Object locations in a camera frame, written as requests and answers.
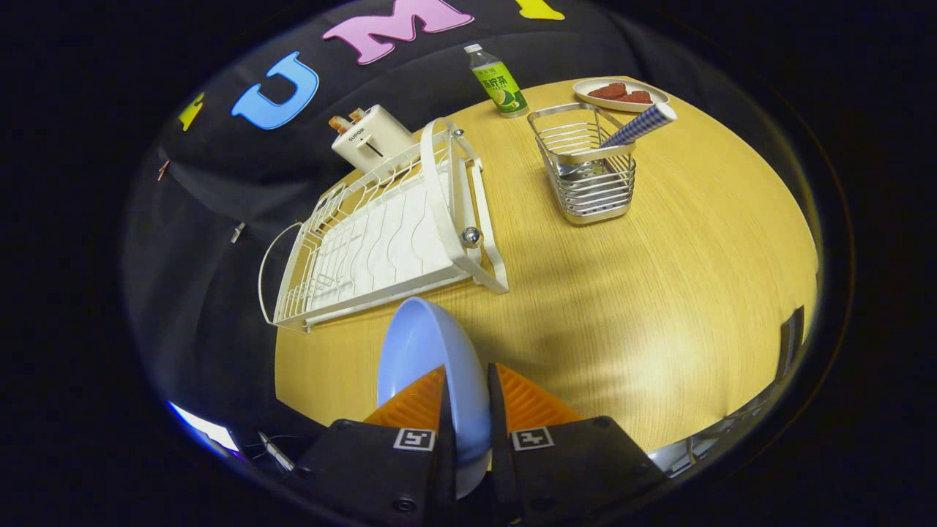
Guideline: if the white oval dish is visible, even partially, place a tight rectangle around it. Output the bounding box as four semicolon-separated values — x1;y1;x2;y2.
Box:
572;77;670;113

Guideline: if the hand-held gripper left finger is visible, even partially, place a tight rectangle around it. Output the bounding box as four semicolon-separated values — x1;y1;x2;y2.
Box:
293;365;458;526

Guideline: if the blue plate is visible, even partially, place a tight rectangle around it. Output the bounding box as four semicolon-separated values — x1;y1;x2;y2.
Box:
376;296;493;500

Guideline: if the checkered handle metal spoon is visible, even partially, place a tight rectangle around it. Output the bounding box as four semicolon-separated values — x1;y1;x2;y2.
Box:
560;101;678;180

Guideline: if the green label drink bottle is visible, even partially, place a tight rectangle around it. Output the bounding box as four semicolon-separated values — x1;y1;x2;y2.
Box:
464;43;529;119

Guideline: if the silver wire basket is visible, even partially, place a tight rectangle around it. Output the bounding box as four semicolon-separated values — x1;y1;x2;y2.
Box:
527;102;638;225

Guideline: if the white toaster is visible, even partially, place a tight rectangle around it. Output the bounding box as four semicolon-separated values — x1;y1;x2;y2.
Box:
331;104;415;175

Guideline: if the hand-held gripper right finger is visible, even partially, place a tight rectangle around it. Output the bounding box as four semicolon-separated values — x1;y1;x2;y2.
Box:
488;362;668;525

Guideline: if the white wire dish rack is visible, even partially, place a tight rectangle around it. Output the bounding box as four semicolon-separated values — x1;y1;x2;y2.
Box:
258;117;510;334

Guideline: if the lit computer monitor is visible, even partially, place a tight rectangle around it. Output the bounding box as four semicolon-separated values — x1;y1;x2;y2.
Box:
167;400;241;453

